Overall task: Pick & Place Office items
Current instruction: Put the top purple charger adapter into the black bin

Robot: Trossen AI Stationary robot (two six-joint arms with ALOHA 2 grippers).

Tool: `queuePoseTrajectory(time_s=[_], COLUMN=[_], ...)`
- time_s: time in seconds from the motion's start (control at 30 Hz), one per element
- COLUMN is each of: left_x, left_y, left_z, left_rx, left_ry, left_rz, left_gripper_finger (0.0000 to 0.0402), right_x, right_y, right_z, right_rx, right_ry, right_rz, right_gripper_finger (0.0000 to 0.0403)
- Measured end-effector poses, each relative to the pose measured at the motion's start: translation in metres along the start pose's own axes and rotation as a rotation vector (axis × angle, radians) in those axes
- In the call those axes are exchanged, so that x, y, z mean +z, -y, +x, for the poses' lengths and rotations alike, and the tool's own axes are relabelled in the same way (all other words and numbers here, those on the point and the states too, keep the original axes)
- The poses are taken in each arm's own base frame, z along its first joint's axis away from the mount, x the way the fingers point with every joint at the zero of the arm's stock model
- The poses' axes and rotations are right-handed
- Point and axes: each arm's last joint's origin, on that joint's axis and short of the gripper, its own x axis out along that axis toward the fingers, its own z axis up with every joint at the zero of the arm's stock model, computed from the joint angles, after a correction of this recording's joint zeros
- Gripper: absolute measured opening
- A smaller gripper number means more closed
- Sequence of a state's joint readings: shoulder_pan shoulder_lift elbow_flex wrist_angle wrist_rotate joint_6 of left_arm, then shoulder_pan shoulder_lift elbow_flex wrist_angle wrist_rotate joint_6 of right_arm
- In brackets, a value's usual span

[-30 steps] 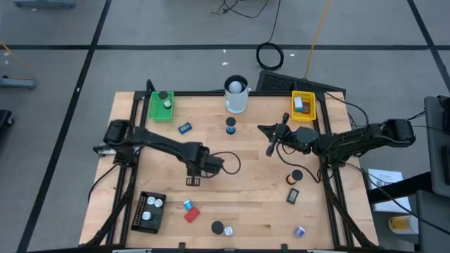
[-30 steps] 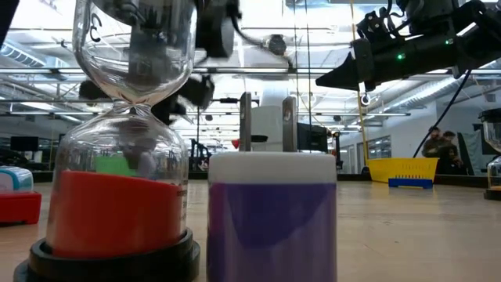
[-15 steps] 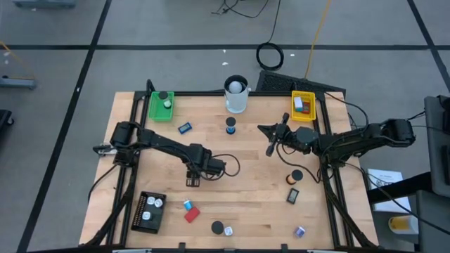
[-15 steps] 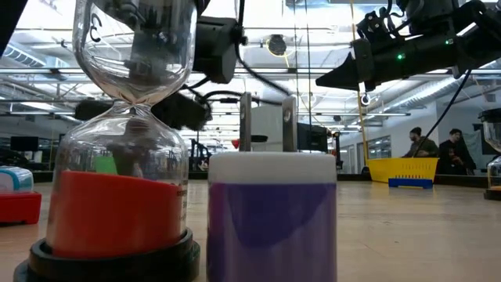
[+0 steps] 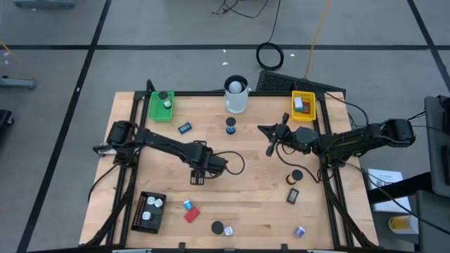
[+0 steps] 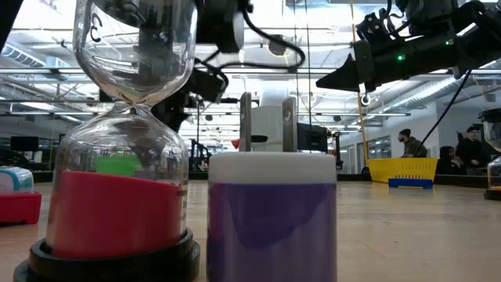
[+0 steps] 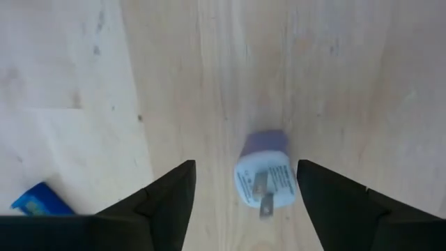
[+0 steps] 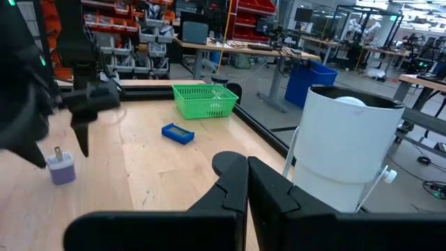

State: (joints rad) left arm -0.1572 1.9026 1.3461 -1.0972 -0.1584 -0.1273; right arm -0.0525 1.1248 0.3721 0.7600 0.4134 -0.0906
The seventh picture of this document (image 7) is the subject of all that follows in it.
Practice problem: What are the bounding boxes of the blue digital timer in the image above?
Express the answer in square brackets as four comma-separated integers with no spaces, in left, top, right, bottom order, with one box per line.
[10,181,76,217]

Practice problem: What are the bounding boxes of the purple white charger plug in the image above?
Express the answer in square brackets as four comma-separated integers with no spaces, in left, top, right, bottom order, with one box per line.
[233,129,298,220]

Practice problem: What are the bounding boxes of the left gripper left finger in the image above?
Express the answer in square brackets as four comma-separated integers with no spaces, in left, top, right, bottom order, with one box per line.
[0,159,197,251]

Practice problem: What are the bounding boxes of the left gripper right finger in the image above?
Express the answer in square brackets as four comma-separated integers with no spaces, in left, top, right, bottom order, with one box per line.
[296,159,446,251]

